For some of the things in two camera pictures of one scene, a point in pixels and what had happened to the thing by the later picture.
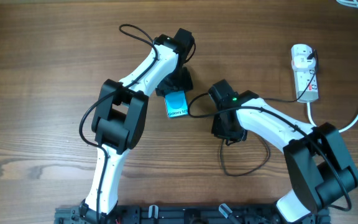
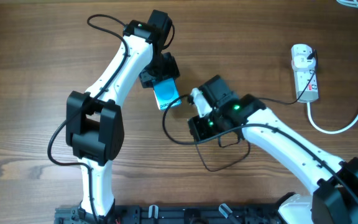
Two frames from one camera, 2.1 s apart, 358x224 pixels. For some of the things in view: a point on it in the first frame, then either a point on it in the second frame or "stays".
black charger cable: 261,139 → 248,145
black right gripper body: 221,129 → 207,126
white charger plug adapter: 301,61 stays
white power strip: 306,81 stays
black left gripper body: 178,80 → 163,66
